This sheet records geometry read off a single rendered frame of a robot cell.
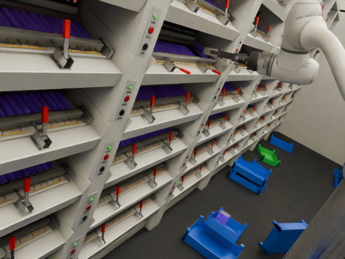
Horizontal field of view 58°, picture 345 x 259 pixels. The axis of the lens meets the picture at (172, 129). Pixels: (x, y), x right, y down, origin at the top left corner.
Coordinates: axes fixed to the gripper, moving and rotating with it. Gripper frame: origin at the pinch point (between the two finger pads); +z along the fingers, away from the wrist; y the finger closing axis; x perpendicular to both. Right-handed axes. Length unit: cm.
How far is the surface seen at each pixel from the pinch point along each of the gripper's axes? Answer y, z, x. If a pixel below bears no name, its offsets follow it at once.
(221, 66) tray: -8.4, -2.4, 5.3
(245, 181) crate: -126, -4, 100
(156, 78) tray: 43.8, -2.2, 10.3
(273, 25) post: -79, -3, -22
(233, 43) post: -8.7, -5.1, -5.0
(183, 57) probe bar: 23.6, 0.7, 3.7
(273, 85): -149, 0, 18
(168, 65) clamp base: 37.0, -1.4, 6.4
